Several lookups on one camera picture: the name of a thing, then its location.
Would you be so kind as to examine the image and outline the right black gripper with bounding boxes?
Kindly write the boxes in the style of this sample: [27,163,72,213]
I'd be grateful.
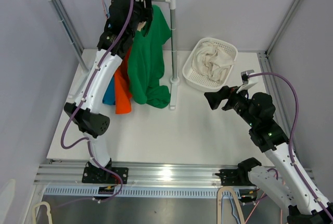
[204,84,257,128]

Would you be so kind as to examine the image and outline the light blue plastic hanger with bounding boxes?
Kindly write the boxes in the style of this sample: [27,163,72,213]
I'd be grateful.
[102,0,109,18]

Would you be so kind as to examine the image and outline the green t shirt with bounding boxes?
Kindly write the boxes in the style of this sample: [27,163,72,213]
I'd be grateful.
[127,5,171,109]

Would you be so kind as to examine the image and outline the orange t shirt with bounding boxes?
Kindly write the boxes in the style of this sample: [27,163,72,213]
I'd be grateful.
[114,47,132,115]

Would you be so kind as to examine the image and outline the beige plastic hanger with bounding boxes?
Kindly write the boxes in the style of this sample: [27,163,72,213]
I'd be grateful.
[137,21,146,31]

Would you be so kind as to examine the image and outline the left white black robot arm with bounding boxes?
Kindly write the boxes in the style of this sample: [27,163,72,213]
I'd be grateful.
[64,0,153,183]

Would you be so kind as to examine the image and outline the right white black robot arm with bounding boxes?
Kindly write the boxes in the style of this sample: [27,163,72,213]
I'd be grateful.
[204,86,332,223]

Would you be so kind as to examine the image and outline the pink plastic hanger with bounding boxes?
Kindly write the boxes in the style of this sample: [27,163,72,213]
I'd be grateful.
[101,0,110,19]

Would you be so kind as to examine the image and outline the blue t shirt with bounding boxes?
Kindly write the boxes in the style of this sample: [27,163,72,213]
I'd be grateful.
[103,78,116,105]

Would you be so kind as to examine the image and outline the beige hanger bottom centre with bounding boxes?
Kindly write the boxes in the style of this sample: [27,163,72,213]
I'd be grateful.
[216,186,245,224]

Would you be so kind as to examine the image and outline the white plastic laundry basket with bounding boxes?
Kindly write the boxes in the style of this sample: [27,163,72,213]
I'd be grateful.
[182,37,238,92]

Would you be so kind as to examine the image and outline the cream cloth in basket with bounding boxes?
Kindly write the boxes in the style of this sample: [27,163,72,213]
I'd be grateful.
[191,42,235,83]

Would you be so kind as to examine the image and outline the metal clothes rack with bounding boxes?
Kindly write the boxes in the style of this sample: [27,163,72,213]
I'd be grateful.
[38,0,181,110]

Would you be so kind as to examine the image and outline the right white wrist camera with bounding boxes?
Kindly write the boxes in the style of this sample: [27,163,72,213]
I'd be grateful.
[236,70,258,94]

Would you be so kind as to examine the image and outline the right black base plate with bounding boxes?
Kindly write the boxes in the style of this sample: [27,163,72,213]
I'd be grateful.
[214,168,254,186]

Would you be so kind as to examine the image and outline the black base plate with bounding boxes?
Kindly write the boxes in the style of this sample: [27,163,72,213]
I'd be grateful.
[82,161,129,184]
[214,168,254,186]

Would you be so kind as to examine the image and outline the aluminium rail frame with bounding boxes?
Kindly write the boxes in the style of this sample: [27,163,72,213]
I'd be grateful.
[33,160,237,188]

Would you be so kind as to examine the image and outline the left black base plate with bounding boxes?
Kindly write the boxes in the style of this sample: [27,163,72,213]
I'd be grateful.
[82,161,129,184]

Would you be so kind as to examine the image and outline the white slotted cable duct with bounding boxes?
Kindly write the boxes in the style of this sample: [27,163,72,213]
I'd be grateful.
[43,186,261,199]

